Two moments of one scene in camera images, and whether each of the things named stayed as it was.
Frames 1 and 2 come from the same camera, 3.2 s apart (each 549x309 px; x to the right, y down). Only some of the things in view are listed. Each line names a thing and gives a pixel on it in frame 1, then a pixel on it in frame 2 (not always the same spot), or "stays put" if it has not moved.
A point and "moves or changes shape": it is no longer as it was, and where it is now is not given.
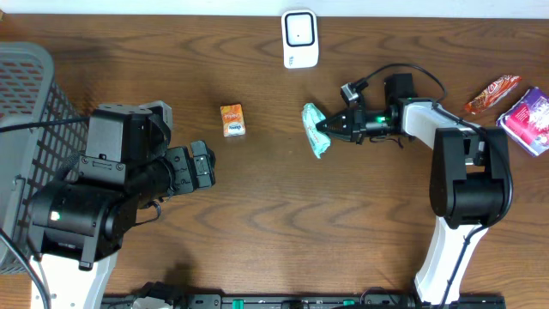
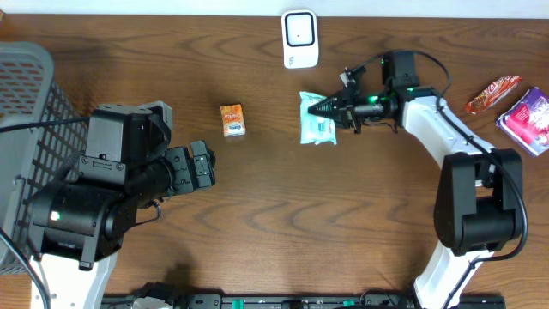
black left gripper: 184,170 stays put
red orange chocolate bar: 491,92 stays put
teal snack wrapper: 319,142 moves or changes shape
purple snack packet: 527,122 stays put
